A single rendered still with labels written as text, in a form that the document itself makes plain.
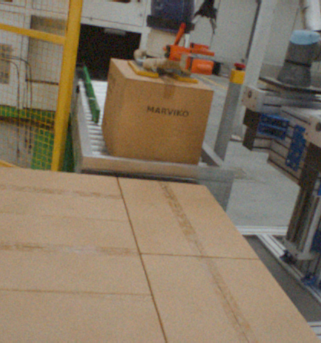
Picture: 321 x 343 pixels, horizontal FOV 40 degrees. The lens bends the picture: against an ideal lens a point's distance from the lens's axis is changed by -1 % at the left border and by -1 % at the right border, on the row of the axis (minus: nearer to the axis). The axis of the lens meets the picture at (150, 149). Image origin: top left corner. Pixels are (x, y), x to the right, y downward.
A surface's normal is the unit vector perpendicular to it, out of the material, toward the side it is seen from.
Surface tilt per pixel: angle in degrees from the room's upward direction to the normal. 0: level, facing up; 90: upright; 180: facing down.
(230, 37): 90
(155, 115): 90
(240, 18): 90
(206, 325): 0
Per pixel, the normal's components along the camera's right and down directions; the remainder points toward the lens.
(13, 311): 0.17, -0.94
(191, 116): 0.19, 0.33
